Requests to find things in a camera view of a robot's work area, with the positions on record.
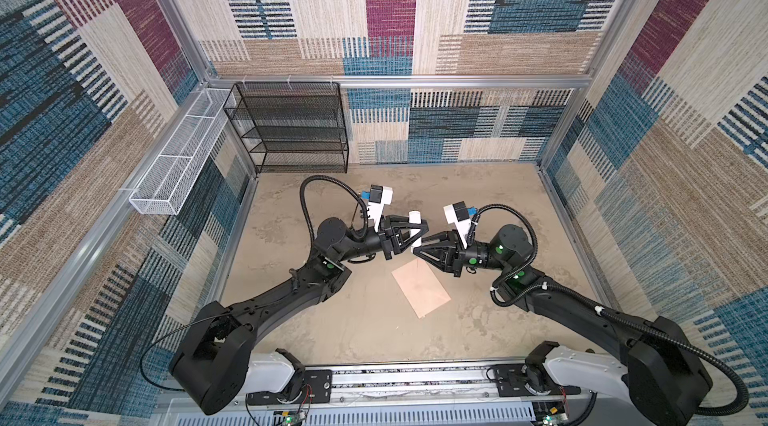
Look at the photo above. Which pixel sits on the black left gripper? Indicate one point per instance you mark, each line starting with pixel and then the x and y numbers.
pixel 388 235

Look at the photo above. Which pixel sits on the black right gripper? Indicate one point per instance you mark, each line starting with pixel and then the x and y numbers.
pixel 451 255

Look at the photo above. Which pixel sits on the white glue stick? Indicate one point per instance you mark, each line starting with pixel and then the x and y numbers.
pixel 416 233

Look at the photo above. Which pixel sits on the pink envelope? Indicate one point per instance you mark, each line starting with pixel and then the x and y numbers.
pixel 421 288

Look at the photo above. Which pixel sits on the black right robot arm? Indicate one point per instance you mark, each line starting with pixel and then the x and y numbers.
pixel 649 364

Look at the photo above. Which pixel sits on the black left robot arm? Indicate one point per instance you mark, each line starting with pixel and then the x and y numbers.
pixel 213 362

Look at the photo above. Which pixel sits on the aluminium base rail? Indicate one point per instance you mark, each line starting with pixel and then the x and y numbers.
pixel 426 393

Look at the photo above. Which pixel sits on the black wire shelf rack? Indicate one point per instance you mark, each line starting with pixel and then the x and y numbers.
pixel 290 127

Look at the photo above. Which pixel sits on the white wire mesh basket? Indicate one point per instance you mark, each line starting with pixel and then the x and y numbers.
pixel 171 176

